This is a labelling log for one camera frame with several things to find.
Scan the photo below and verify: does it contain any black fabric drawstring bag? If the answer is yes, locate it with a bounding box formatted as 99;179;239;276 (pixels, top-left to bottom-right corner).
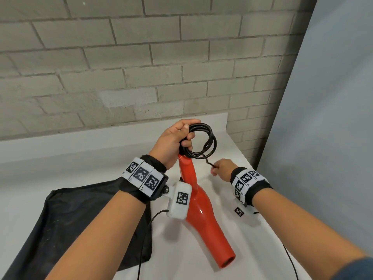
1;177;153;280

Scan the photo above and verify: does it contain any person's left forearm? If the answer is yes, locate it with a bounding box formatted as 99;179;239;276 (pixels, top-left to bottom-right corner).
45;191;151;280

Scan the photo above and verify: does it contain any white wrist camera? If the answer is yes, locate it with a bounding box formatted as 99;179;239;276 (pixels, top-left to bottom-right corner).
233;198;254;219
166;181;193;221

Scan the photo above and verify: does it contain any red hair dryer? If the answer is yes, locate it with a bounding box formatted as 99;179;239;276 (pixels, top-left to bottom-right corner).
178;154;236;269

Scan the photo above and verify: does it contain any thin black right camera cable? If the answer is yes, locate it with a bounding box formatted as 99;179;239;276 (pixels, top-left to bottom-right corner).
253;211;299;280

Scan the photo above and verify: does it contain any wristband with marker tiles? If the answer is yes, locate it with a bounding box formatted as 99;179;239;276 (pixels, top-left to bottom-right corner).
119;154;169;205
230;167;274;207

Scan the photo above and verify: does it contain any right wristband with marker tiles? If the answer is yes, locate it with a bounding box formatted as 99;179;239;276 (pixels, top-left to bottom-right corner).
230;167;274;207

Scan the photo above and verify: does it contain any person's right hand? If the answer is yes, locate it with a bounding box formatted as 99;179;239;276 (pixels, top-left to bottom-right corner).
210;159;239;183

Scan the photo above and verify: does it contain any left wristband with marker tiles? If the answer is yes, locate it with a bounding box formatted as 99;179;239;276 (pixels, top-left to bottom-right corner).
119;154;169;205

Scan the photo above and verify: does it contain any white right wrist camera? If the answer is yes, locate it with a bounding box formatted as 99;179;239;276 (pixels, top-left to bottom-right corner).
233;198;254;219

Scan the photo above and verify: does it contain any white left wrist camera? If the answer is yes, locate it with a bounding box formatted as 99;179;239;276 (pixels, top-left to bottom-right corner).
166;181;193;221

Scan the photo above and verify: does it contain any black power cord with plug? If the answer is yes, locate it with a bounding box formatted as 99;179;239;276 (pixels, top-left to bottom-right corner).
178;122;218;170

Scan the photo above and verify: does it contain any person's right forearm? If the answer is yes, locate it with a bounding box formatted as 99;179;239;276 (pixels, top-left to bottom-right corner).
252;188;368;280

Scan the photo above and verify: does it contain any person's blue shirt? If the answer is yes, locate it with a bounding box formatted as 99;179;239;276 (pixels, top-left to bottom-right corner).
329;256;373;280

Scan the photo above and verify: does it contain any person's left hand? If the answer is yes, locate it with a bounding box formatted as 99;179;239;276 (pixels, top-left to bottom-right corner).
148;119;202;171

